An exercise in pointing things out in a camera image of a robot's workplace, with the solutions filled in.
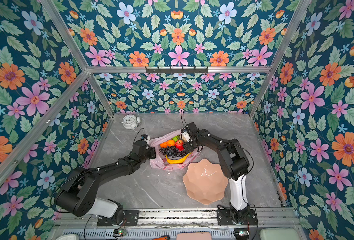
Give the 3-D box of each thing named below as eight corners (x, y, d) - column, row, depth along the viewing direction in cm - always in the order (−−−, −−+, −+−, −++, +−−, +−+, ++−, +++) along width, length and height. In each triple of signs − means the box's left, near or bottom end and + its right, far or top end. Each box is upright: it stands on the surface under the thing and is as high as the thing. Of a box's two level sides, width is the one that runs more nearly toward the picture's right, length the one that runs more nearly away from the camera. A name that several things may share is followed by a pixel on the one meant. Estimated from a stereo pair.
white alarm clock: (122, 129, 112) (119, 125, 108) (126, 118, 119) (124, 114, 115) (138, 129, 112) (136, 125, 108) (141, 118, 119) (139, 114, 115)
